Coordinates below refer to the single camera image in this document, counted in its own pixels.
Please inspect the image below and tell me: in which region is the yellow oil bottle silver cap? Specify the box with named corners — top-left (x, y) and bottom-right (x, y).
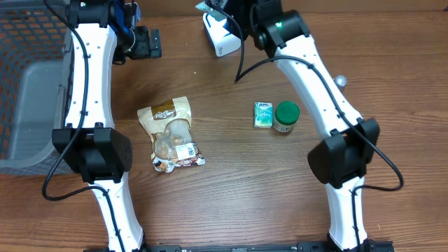
top-left (333, 75), bottom-right (347, 92)

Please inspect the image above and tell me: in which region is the green lid white jar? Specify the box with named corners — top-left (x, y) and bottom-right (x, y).
top-left (273, 101), bottom-right (300, 133)

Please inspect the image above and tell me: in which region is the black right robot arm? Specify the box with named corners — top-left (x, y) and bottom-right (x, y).
top-left (205, 1), bottom-right (379, 251)

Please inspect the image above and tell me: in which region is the brown cardboard back panel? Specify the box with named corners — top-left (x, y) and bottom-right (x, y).
top-left (136, 0), bottom-right (447, 17)

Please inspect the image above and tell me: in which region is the teal snack packet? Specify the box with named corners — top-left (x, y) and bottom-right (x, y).
top-left (195, 1), bottom-right (226, 21)

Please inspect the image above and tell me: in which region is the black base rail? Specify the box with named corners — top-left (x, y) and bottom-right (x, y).
top-left (83, 239), bottom-right (396, 252)

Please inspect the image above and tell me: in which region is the green white Kleenex tissue pack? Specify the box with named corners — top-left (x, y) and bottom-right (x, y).
top-left (254, 101), bottom-right (273, 129)

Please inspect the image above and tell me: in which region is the brown snack packet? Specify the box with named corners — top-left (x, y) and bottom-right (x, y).
top-left (137, 97), bottom-right (193, 159)

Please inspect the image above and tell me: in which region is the white labelled snack packet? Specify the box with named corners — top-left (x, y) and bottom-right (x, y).
top-left (152, 142), bottom-right (206, 173)

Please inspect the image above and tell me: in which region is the white barcode scanner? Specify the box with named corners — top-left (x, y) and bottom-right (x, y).
top-left (202, 13), bottom-right (241, 57)

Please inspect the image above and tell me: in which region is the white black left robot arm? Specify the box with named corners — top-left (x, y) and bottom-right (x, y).
top-left (42, 0), bottom-right (162, 251)

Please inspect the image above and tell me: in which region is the grey plastic mesh basket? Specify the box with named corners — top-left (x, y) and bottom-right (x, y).
top-left (1, 1), bottom-right (73, 176)

